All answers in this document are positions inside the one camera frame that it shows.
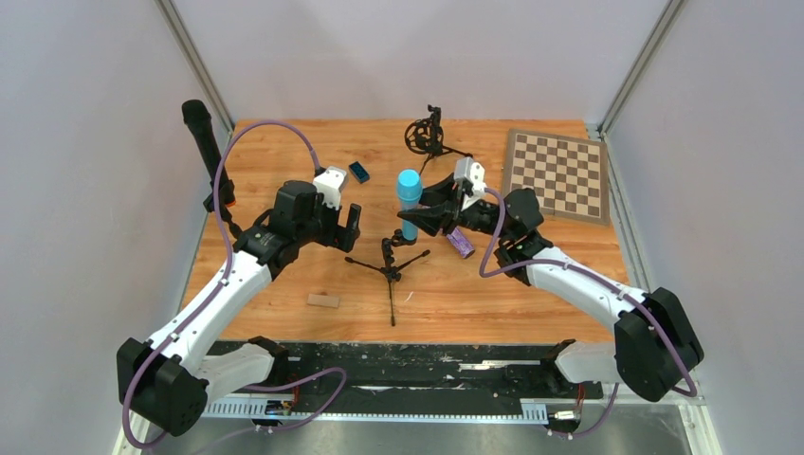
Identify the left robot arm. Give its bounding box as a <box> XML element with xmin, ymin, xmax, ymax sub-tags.
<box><xmin>117</xmin><ymin>172</ymin><xmax>361</xmax><ymax>436</ymax></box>

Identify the wooden chessboard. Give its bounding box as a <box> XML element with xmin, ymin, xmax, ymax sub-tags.
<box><xmin>502</xmin><ymin>129</ymin><xmax>611</xmax><ymax>226</ymax></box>

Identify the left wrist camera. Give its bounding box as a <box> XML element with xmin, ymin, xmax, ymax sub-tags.
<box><xmin>313</xmin><ymin>166</ymin><xmax>348</xmax><ymax>209</ymax></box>

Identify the blue toy brick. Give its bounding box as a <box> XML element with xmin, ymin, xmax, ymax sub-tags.
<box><xmin>348</xmin><ymin>161</ymin><xmax>370</xmax><ymax>184</ymax></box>

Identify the blue microphone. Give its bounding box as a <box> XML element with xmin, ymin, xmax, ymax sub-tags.
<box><xmin>396</xmin><ymin>169</ymin><xmax>423</xmax><ymax>242</ymax></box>

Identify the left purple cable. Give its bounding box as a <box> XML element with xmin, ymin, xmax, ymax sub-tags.
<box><xmin>120</xmin><ymin>120</ymin><xmax>348</xmax><ymax>450</ymax></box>

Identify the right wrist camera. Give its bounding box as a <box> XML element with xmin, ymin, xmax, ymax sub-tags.
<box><xmin>453</xmin><ymin>156</ymin><xmax>486</xmax><ymax>211</ymax></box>

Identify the black microphone orange end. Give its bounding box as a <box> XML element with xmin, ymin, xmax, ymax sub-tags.
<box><xmin>181</xmin><ymin>100</ymin><xmax>236</xmax><ymax>207</ymax></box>

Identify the small wooden block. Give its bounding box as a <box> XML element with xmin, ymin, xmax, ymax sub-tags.
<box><xmin>306</xmin><ymin>294</ymin><xmax>340</xmax><ymax>309</ymax></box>

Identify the purple glitter microphone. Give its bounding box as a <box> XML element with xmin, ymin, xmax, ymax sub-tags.
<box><xmin>445</xmin><ymin>227</ymin><xmax>476</xmax><ymax>259</ymax></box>

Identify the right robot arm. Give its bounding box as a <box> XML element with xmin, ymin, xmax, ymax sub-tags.
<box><xmin>397</xmin><ymin>175</ymin><xmax>704</xmax><ymax>402</ymax></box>

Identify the black tripod shock-mount stand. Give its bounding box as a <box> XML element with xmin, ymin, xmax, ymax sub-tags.
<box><xmin>404</xmin><ymin>104</ymin><xmax>473</xmax><ymax>173</ymax></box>

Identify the black tripod clip mic stand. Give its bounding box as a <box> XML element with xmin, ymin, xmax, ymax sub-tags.
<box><xmin>344</xmin><ymin>228</ymin><xmax>430</xmax><ymax>327</ymax></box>

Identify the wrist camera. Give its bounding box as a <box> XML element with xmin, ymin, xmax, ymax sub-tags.
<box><xmin>313</xmin><ymin>166</ymin><xmax>348</xmax><ymax>209</ymax></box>
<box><xmin>453</xmin><ymin>156</ymin><xmax>486</xmax><ymax>211</ymax></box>

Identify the black round-base mic stand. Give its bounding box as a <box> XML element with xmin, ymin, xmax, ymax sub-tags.
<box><xmin>218</xmin><ymin>179</ymin><xmax>243</xmax><ymax>241</ymax></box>

